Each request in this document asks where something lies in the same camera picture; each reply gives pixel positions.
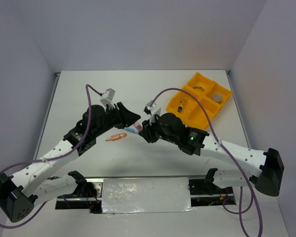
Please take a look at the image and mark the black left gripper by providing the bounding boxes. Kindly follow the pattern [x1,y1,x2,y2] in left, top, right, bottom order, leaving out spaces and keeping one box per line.
[94,102,141,137]

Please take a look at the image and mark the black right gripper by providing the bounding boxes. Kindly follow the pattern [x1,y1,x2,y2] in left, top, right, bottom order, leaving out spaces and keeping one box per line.
[139,113,178,145]

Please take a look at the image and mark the pink highlighter pen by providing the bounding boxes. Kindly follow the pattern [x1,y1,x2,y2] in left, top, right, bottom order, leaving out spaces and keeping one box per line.
[134,122,143,132]

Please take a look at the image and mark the blue highlighter pen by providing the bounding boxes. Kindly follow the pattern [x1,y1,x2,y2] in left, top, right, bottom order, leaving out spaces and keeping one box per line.
[124,127,139,134]

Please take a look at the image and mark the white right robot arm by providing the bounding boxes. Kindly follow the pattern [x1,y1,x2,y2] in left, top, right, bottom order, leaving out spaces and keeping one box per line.
[139,113,284,197]

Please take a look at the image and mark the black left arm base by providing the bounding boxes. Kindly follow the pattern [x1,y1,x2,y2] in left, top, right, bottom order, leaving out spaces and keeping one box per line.
[55,171,104,214]

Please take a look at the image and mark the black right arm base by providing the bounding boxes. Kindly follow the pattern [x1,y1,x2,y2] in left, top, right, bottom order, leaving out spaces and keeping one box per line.
[187,168,236,207]

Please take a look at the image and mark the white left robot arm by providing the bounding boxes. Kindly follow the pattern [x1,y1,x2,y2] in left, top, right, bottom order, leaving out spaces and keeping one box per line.
[0,102,140,223]

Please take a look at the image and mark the silver foil sheet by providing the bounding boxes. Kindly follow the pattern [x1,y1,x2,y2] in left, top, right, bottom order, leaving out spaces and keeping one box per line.
[102,177,192,214]

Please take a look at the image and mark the yellow compartment bin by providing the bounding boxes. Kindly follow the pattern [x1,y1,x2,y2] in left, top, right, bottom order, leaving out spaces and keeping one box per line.
[166,72,232,130]

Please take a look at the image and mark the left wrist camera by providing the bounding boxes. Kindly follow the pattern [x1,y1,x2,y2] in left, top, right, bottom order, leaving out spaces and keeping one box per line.
[100,88,115,108]

